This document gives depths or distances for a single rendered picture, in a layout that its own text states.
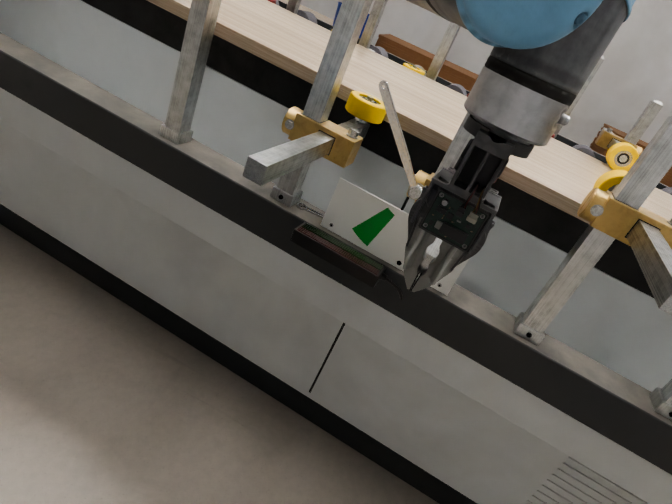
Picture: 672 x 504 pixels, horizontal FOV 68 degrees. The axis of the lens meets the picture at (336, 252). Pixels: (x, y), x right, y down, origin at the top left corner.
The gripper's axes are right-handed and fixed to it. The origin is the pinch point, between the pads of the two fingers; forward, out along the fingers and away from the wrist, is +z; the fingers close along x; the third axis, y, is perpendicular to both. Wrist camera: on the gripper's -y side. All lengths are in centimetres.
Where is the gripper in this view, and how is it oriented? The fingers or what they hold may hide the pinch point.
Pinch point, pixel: (416, 278)
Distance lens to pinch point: 61.5
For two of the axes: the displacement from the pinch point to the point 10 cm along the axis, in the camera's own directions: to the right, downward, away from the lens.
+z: -3.7, 8.1, 4.5
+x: 8.6, 4.9, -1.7
